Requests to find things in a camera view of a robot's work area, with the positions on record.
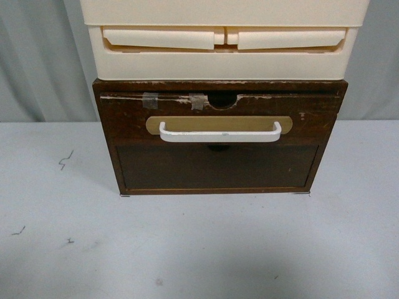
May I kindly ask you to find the white drawer handle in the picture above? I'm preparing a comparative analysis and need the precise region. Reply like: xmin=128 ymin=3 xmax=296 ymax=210
xmin=159 ymin=121 xmax=282 ymax=143

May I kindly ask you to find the wooden drawer with dark front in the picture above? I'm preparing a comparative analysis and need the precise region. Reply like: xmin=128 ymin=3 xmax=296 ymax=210
xmin=99 ymin=92 xmax=342 ymax=144

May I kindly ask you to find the dark brown wooden cabinet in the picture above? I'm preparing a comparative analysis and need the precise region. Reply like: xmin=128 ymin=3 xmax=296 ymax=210
xmin=93 ymin=79 xmax=348 ymax=195

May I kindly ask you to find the right clear tape piece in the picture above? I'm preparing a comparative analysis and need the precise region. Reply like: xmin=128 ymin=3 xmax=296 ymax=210
xmin=189 ymin=93 xmax=208 ymax=110

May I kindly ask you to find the clear tape piece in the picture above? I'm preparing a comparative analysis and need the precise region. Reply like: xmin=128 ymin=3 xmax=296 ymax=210
xmin=142 ymin=92 xmax=158 ymax=110
xmin=189 ymin=93 xmax=208 ymax=110

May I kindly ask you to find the left clear tape piece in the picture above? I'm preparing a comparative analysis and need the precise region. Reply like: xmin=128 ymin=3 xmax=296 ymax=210
xmin=142 ymin=92 xmax=158 ymax=110

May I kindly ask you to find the lower cream plastic basket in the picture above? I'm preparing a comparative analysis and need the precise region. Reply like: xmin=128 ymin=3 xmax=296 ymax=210
xmin=89 ymin=26 xmax=358 ymax=80

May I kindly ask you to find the cream plastic basket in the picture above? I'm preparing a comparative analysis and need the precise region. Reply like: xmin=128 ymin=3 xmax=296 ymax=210
xmin=81 ymin=0 xmax=369 ymax=27
xmin=89 ymin=26 xmax=358 ymax=80

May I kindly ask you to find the upper cream plastic basket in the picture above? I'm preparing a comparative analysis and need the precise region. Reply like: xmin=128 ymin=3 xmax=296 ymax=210
xmin=81 ymin=0 xmax=369 ymax=27

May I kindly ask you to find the grey curtain backdrop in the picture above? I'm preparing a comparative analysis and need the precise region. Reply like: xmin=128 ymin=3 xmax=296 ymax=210
xmin=1 ymin=1 xmax=398 ymax=122

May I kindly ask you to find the tan handle backing plate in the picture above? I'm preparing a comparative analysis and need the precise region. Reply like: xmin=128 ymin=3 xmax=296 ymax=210
xmin=146 ymin=116 xmax=293 ymax=135

